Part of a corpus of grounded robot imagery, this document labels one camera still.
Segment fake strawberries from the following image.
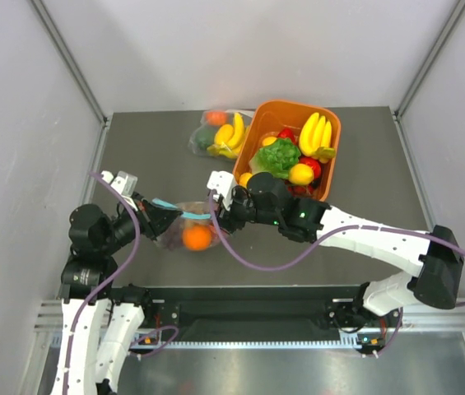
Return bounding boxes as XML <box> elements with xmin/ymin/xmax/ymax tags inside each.
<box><xmin>288</xmin><ymin>185</ymin><xmax>315</xmax><ymax>197</ymax></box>

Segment fake red pepper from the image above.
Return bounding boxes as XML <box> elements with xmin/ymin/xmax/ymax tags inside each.
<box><xmin>299</xmin><ymin>156</ymin><xmax>322</xmax><ymax>179</ymax></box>

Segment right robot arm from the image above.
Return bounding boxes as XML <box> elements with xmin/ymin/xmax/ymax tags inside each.
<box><xmin>207</xmin><ymin>171</ymin><xmax>464</xmax><ymax>326</ymax></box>

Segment fake orange tangerine in bag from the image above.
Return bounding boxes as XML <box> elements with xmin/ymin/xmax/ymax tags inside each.
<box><xmin>204</xmin><ymin>110</ymin><xmax>228</xmax><ymax>127</ymax></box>

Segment clear zip top bag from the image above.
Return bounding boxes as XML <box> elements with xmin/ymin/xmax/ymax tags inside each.
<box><xmin>152</xmin><ymin>198</ymin><xmax>221</xmax><ymax>252</ymax></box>

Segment fake green lettuce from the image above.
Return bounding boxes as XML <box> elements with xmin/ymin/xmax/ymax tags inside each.
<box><xmin>249</xmin><ymin>138</ymin><xmax>301</xmax><ymax>179</ymax></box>

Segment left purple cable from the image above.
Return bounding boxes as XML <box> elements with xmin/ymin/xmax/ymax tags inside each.
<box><xmin>61</xmin><ymin>171</ymin><xmax>179</xmax><ymax>395</ymax></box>

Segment fake yellow lemon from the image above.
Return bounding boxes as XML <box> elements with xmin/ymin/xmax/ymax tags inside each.
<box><xmin>287</xmin><ymin>163</ymin><xmax>314</xmax><ymax>186</ymax></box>

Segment fake green avocado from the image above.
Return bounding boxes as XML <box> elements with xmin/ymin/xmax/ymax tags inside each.
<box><xmin>194</xmin><ymin>126</ymin><xmax>216</xmax><ymax>151</ymax></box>

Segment orange plastic bin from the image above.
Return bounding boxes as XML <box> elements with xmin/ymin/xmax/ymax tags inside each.
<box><xmin>233</xmin><ymin>100</ymin><xmax>342</xmax><ymax>201</ymax></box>

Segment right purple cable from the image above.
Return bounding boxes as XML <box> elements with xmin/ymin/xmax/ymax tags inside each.
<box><xmin>208</xmin><ymin>188</ymin><xmax>465</xmax><ymax>308</ymax></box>

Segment fake banana bunch in bin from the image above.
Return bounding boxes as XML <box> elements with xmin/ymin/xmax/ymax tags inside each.
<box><xmin>298</xmin><ymin>113</ymin><xmax>336</xmax><ymax>164</ymax></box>

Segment fake banana bunch in bag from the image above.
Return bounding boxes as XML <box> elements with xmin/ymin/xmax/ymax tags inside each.
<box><xmin>207</xmin><ymin>112</ymin><xmax>247</xmax><ymax>160</ymax></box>

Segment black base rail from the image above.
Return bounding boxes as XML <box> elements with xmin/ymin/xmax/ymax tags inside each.
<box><xmin>109</xmin><ymin>285</ymin><xmax>400</xmax><ymax>347</ymax></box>

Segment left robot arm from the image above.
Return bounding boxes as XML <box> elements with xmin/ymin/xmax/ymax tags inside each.
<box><xmin>52</xmin><ymin>193</ymin><xmax>182</xmax><ymax>394</ymax></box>

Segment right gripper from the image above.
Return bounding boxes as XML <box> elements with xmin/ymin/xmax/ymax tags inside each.
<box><xmin>209</xmin><ymin>188</ymin><xmax>281</xmax><ymax>237</ymax></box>

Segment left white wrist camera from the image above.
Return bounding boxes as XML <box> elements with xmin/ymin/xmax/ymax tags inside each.
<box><xmin>100</xmin><ymin>170</ymin><xmax>138</xmax><ymax>205</ymax></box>

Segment clear zip bag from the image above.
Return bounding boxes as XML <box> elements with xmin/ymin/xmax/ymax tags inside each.
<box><xmin>152</xmin><ymin>198</ymin><xmax>221</xmax><ymax>252</ymax></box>
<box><xmin>188</xmin><ymin>109</ymin><xmax>253</xmax><ymax>160</ymax></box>

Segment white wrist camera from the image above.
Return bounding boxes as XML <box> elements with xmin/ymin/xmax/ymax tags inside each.
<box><xmin>100</xmin><ymin>170</ymin><xmax>138</xmax><ymax>205</ymax></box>
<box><xmin>207</xmin><ymin>170</ymin><xmax>237</xmax><ymax>211</ymax></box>

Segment purple cable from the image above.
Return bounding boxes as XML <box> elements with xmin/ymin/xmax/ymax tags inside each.
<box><xmin>208</xmin><ymin>188</ymin><xmax>465</xmax><ymax>308</ymax></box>
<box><xmin>61</xmin><ymin>171</ymin><xmax>179</xmax><ymax>395</ymax></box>

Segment fake yellow pepper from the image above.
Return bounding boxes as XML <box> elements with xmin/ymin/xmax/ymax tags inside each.
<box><xmin>239</xmin><ymin>172</ymin><xmax>253</xmax><ymax>188</ymax></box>

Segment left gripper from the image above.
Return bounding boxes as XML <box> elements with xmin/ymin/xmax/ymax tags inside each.
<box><xmin>100</xmin><ymin>190</ymin><xmax>183</xmax><ymax>253</ymax></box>

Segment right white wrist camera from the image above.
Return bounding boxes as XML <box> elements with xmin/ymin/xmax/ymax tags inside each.
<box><xmin>207</xmin><ymin>170</ymin><xmax>237</xmax><ymax>211</ymax></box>

